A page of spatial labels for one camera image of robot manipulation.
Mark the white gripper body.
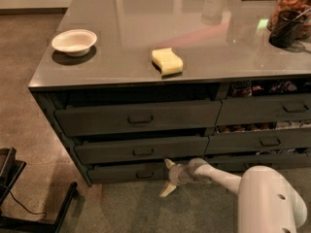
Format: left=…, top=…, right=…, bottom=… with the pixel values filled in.
left=168, top=164, right=195, bottom=186

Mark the drawer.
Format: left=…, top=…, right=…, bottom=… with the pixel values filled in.
left=54, top=100, right=221, bottom=137
left=206, top=128, right=311, bottom=154
left=205, top=152, right=311, bottom=172
left=87, top=161, right=168, bottom=183
left=217, top=94, right=311, bottom=125
left=75, top=136, right=209, bottom=164

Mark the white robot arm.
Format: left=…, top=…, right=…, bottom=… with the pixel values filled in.
left=160, top=158, right=308, bottom=233

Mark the grey drawer cabinet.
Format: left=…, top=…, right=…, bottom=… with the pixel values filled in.
left=29, top=0, right=311, bottom=184

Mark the yellow sponge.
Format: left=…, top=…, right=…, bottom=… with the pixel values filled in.
left=152, top=48, right=183, bottom=76

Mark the white bowl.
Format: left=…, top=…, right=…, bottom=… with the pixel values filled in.
left=52, top=29, right=97, bottom=57

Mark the black stand base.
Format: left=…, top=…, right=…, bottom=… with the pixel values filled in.
left=0, top=147, right=79, bottom=233

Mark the black mesh pen cup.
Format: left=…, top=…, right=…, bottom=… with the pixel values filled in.
left=269, top=10, right=307, bottom=49

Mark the glass jar of nuts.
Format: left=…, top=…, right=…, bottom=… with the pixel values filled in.
left=267, top=0, right=311, bottom=39

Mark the black cable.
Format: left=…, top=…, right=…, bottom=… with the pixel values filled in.
left=0, top=183, right=49, bottom=224

